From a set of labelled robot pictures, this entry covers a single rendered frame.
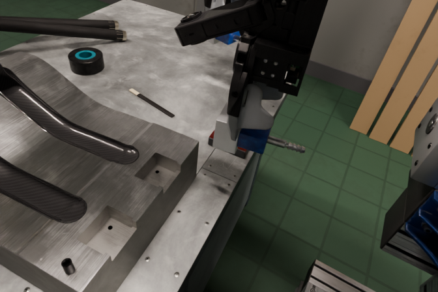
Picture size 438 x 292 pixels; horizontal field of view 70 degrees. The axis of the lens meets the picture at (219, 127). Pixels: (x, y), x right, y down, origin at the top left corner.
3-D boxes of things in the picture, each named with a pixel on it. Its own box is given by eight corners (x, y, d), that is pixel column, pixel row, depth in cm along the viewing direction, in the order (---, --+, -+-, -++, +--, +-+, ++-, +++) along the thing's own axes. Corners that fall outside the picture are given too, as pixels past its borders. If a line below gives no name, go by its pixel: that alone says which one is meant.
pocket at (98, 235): (139, 236, 41) (137, 220, 38) (112, 272, 37) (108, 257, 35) (111, 221, 42) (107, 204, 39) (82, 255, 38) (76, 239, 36)
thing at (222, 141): (302, 152, 48) (312, 126, 45) (297, 175, 45) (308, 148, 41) (222, 127, 51) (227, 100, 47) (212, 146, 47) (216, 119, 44)
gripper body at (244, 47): (294, 103, 36) (330, -3, 28) (225, 83, 38) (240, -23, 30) (303, 72, 42) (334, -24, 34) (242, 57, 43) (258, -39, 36)
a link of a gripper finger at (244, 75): (235, 122, 38) (251, 51, 34) (223, 118, 38) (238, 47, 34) (244, 108, 42) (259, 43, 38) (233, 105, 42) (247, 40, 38)
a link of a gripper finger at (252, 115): (262, 160, 41) (281, 94, 36) (219, 146, 42) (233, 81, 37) (266, 149, 43) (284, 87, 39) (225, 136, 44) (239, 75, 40)
